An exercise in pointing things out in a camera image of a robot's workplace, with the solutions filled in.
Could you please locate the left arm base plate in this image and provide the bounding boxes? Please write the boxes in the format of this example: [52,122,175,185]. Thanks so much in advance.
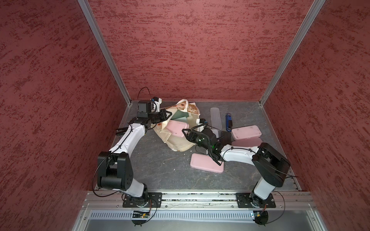
[122,192,163,208]

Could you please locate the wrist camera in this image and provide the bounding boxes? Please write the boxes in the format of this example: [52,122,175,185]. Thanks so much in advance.
[151,97,162,112]
[197,118,207,132]

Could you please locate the black scissors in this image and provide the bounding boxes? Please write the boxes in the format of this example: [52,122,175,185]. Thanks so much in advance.
[116,127,130,136]

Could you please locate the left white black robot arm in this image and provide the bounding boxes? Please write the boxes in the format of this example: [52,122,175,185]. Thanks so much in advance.
[94,97,172,208]

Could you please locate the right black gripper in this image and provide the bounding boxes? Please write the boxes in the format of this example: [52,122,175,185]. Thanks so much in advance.
[182,128,212,151]

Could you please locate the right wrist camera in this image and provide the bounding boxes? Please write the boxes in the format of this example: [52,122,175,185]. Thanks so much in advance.
[197,118,207,132]

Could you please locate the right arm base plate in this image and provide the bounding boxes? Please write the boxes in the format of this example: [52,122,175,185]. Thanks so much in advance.
[236,193,276,209]

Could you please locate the dark green pencil case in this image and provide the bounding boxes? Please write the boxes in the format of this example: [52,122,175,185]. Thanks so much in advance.
[171,110,189,120]

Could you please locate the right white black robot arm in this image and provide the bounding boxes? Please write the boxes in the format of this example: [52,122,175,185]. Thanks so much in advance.
[182,128,291,208]

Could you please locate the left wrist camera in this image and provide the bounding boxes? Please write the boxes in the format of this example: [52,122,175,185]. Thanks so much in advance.
[151,97,162,112]

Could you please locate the aluminium mounting rail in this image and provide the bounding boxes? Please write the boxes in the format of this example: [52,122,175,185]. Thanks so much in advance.
[82,191,317,210]

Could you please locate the pink pencil case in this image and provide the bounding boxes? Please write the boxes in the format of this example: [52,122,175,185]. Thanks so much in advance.
[166,120,189,138]
[231,137,263,147]
[190,153,224,173]
[231,125,262,141]

